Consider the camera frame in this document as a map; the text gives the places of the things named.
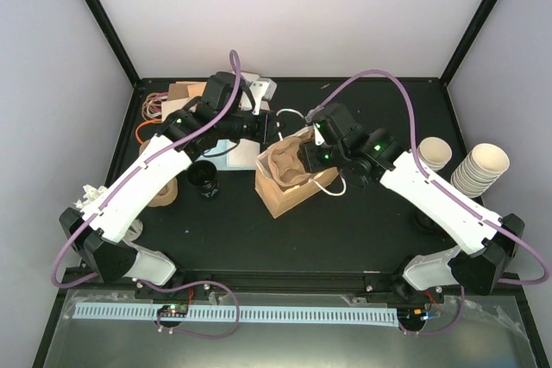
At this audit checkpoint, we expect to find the brown pulp cup carrier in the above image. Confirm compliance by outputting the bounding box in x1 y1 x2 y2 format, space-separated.
267 134 316 190

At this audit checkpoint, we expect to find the brown paper takeout bag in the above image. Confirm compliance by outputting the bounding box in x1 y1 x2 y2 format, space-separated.
254 126 347 219

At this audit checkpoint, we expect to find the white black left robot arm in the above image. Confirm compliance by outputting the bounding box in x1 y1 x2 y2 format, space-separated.
60 72 279 298

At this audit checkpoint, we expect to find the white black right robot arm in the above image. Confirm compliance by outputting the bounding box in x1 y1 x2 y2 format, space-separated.
299 103 525 302

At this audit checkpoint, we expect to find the brown white flat paper bag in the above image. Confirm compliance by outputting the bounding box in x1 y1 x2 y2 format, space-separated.
240 72 260 111

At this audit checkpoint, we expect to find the short white cup stack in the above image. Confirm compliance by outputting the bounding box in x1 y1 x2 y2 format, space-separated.
417 137 453 172

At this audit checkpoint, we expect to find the tall white cup stack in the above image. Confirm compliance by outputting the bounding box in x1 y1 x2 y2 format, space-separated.
450 143 510 198

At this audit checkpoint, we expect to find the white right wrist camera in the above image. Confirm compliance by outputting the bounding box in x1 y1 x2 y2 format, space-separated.
305 113 327 147

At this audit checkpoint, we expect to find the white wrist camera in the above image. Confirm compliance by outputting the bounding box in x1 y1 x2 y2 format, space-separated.
250 78 277 115
305 113 327 147

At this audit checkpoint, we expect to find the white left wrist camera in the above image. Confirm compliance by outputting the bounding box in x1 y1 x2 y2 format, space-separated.
250 78 277 115

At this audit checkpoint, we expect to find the black enclosure frame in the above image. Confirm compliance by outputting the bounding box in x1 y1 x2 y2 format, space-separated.
33 0 549 367

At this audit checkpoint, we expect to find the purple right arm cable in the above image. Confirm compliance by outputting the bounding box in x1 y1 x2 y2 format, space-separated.
304 68 549 337

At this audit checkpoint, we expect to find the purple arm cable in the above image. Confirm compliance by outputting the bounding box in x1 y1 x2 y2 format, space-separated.
304 68 549 337
50 49 242 339

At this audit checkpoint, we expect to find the bundle of bag handles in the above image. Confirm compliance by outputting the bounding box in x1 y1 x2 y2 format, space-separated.
135 92 168 144

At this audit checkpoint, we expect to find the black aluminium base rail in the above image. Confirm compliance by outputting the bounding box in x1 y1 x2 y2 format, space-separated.
77 264 497 300

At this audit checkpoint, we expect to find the light blue cable duct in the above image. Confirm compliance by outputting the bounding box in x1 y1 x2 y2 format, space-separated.
72 303 398 327

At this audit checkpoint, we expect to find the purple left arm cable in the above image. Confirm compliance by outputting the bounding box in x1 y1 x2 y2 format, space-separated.
50 49 242 339

